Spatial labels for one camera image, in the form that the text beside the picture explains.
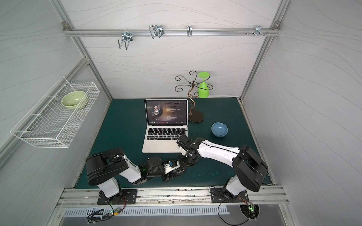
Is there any metal hook right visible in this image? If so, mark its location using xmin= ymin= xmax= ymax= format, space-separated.
xmin=245 ymin=25 xmax=270 ymax=37

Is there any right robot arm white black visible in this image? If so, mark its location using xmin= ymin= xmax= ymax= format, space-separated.
xmin=176 ymin=135 xmax=268 ymax=196

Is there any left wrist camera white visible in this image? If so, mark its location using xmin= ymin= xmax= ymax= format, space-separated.
xmin=164 ymin=160 xmax=180 ymax=174

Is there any aluminium top rail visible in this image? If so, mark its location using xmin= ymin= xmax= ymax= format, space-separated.
xmin=64 ymin=27 xmax=281 ymax=37

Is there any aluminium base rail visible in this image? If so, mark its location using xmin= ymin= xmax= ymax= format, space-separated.
xmin=56 ymin=186 xmax=289 ymax=208

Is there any blue bowl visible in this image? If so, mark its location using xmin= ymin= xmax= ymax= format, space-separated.
xmin=211 ymin=122 xmax=229 ymax=137

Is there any metal double hook middle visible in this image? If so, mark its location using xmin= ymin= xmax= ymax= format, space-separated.
xmin=149 ymin=25 xmax=165 ymax=39

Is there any dark metal cup stand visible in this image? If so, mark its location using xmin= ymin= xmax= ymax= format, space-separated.
xmin=174 ymin=71 xmax=214 ymax=123

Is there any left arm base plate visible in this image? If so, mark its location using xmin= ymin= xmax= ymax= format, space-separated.
xmin=97 ymin=189 xmax=137 ymax=205

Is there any white wire basket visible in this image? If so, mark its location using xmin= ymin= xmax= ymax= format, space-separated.
xmin=10 ymin=77 xmax=100 ymax=148

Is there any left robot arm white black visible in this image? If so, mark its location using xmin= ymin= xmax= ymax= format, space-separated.
xmin=85 ymin=148 xmax=185 ymax=199

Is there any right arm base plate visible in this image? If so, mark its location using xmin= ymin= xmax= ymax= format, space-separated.
xmin=208 ymin=187 xmax=249 ymax=203

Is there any metal double hook left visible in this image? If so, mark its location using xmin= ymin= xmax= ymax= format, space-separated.
xmin=118 ymin=31 xmax=133 ymax=50

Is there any metal double hook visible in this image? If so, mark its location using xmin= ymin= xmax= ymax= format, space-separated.
xmin=118 ymin=31 xmax=133 ymax=50
xmin=149 ymin=25 xmax=165 ymax=39

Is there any green bowl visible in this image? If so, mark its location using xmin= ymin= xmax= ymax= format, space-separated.
xmin=61 ymin=91 xmax=88 ymax=111

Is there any silver laptop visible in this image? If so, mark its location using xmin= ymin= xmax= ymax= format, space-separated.
xmin=142 ymin=99 xmax=189 ymax=153

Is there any white vent grille strip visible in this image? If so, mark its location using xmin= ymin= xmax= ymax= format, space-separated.
xmin=63 ymin=205 xmax=230 ymax=218

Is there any small metal hook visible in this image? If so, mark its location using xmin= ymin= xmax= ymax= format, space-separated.
xmin=187 ymin=25 xmax=192 ymax=37

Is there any green plastic goblet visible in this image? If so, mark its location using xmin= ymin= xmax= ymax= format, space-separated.
xmin=198 ymin=72 xmax=210 ymax=98

